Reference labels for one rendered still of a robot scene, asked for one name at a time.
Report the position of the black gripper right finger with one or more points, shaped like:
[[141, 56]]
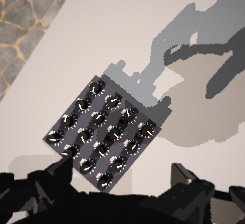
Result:
[[188, 201]]

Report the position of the black knob box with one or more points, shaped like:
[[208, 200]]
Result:
[[103, 132]]

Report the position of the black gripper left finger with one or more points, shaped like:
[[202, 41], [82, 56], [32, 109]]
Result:
[[48, 191]]

